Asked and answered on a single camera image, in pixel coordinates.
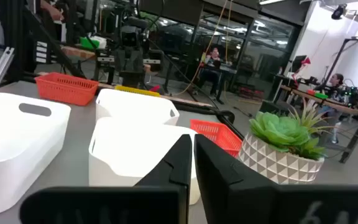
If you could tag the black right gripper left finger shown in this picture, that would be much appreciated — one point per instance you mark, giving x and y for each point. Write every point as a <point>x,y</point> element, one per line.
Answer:
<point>166,202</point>

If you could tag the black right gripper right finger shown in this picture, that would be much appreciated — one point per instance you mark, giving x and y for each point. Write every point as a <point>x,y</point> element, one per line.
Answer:
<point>244,202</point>

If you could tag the orange slotted plastic basket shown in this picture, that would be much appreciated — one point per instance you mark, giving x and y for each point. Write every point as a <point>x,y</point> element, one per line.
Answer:
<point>64,91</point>
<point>216,132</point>

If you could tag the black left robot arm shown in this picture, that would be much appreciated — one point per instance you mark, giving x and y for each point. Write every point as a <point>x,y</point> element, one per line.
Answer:
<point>137,21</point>

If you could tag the yellow slotted plastic basket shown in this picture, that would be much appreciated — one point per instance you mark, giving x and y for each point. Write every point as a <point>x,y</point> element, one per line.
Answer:
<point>135,91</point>

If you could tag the green box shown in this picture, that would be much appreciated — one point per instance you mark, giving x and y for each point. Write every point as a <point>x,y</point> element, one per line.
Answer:
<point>89,43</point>

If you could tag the artificial succulent in patterned pot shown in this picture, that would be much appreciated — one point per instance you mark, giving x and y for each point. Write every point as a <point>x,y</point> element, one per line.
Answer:
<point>275,161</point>

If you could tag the wooden workbench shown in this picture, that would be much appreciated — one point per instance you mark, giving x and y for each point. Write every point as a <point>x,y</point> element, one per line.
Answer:
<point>76,52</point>

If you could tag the person seated at desk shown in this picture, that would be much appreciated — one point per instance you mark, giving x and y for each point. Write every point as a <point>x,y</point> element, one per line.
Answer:
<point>213,62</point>

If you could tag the black labelled control box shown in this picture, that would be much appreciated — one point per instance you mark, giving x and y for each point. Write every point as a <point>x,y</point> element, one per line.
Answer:
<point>41,51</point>

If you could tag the person's hand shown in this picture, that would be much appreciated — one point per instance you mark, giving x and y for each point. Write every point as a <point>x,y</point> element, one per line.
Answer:
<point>53,11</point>

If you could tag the black computer tower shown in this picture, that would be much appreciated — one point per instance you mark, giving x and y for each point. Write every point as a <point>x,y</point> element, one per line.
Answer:
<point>272,107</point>

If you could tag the green plastic block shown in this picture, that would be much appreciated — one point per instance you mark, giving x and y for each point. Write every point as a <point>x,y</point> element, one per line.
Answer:
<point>321,96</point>

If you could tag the long wooden table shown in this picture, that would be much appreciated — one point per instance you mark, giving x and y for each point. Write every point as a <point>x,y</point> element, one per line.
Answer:
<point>337,105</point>

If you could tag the red desk lamp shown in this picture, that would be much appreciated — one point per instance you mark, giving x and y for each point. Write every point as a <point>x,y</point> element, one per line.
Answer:
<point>301,67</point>

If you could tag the person at wooden table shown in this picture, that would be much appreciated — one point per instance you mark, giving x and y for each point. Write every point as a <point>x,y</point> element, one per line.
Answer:
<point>336,85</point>

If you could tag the black computer monitor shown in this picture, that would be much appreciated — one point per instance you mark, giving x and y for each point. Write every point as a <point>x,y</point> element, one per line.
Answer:
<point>297,62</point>

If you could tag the black ceiling spotlight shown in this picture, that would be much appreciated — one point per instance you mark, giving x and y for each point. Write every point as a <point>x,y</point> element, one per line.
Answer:
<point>338,12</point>

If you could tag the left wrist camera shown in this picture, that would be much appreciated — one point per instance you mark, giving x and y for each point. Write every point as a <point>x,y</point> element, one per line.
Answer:
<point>131,36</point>

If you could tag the black table edge rail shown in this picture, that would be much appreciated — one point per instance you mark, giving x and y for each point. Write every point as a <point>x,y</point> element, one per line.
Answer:
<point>197,107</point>

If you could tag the black rig frame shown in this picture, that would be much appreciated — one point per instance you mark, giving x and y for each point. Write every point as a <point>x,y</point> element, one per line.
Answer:
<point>11,37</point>

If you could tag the black metal stand frame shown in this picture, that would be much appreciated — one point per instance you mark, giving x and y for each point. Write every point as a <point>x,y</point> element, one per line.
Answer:
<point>337,59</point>

